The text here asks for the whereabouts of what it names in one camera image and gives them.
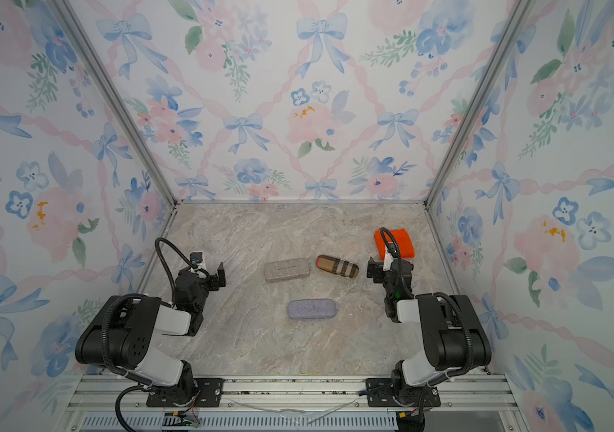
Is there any orange microfiber cloth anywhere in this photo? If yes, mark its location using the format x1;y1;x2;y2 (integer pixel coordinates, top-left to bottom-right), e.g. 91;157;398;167
374;229;415;260

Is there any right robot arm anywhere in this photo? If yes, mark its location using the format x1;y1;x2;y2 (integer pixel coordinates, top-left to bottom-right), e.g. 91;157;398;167
360;259;492;410

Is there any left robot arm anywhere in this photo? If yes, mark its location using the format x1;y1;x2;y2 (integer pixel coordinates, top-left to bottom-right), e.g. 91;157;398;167
75;265;226;409

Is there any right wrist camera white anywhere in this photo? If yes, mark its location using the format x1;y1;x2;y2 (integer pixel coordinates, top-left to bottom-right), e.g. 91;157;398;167
383;252;395;272

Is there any grey stone-pattern eyeglass case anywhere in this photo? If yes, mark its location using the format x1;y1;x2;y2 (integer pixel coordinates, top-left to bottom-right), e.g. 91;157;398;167
264;258;310;283

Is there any brown plaid eyeglass case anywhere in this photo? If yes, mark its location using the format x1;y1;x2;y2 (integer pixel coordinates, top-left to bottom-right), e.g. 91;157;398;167
315;255;359;279

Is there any purple fabric eyeglass case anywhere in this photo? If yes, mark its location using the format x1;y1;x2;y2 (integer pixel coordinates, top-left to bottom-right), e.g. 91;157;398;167
287;299;338;320

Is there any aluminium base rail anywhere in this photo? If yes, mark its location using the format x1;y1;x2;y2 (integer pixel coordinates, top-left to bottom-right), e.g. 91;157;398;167
58;374;528;431

